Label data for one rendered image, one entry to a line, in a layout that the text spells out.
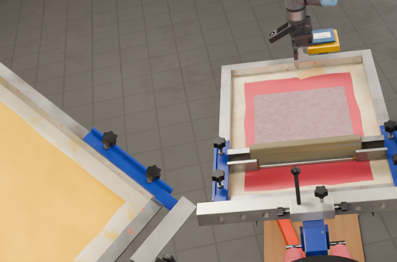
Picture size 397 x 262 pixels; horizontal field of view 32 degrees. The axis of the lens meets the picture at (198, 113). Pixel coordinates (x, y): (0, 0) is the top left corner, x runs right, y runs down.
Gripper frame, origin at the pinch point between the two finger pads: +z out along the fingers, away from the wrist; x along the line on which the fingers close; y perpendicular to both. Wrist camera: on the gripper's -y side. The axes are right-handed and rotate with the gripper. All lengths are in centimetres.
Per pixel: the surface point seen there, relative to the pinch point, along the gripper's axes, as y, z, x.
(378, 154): 23, -1, -61
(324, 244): 2, -6, -100
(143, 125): -94, 98, 96
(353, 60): 22.2, 1.1, -1.9
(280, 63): -6.0, -0.9, -1.3
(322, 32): 12.2, 1.1, 21.6
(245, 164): -20, -3, -61
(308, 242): -2, -6, -99
